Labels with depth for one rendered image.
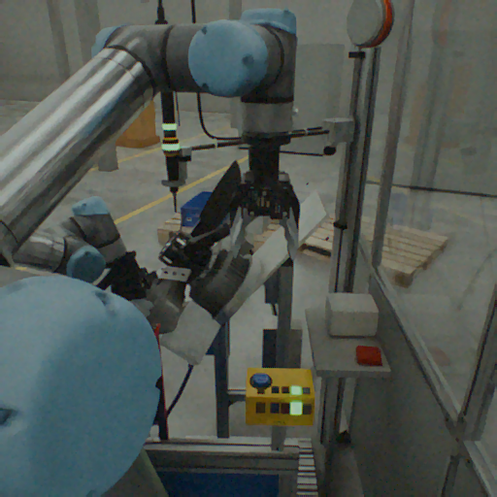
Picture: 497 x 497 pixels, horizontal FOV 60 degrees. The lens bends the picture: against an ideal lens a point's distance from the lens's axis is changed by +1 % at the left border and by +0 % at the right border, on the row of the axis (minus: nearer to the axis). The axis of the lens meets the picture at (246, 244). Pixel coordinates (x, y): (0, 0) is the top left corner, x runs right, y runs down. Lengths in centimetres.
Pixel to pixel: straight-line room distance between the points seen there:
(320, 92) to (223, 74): 777
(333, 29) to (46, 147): 1312
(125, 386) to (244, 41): 35
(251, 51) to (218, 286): 95
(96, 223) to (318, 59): 740
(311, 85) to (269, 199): 768
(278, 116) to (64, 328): 44
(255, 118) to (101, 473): 46
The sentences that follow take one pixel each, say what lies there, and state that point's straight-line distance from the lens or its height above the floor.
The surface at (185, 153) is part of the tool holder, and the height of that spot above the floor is 153.
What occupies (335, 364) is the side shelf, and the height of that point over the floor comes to 86.
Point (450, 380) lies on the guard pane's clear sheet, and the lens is 121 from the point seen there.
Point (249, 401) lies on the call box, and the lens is 104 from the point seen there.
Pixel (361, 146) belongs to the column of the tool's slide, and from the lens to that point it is 159.
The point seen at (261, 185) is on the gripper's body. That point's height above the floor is 162.
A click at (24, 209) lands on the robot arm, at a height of 166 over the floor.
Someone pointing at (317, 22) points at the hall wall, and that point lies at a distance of 1358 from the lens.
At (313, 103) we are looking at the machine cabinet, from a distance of 829.
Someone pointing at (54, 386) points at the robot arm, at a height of 164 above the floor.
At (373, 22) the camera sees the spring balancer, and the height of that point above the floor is 187.
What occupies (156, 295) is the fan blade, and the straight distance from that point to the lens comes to 127.
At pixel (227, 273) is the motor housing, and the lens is 134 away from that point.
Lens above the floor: 178
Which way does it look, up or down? 24 degrees down
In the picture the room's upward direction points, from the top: straight up
